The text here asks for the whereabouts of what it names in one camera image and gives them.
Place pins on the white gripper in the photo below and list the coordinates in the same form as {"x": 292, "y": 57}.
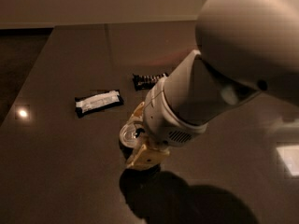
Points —
{"x": 163, "y": 118}

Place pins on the white and black snack bar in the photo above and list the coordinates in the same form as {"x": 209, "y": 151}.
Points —
{"x": 97, "y": 102}

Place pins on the green soda can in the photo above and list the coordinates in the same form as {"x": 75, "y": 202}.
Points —
{"x": 129, "y": 137}

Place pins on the black snack bar wrapper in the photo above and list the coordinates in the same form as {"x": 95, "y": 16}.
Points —
{"x": 146, "y": 82}

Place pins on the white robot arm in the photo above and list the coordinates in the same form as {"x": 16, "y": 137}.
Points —
{"x": 244, "y": 47}

